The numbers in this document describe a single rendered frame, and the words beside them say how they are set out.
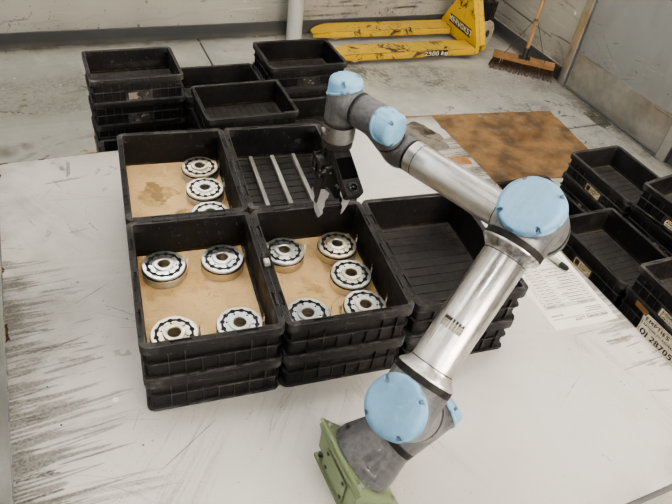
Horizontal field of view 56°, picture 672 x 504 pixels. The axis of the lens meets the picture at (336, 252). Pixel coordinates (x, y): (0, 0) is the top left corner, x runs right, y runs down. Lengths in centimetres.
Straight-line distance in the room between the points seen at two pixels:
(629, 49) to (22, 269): 384
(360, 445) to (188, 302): 53
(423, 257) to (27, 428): 103
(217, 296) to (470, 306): 65
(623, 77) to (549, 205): 355
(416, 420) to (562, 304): 93
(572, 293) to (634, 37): 285
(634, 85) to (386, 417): 373
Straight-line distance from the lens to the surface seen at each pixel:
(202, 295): 153
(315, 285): 157
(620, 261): 276
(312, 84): 319
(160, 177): 190
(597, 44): 481
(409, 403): 110
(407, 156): 140
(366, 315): 138
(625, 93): 464
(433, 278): 166
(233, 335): 131
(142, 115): 304
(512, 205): 113
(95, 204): 203
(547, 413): 165
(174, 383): 140
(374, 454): 127
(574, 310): 193
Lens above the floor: 193
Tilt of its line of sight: 41 degrees down
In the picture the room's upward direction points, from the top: 9 degrees clockwise
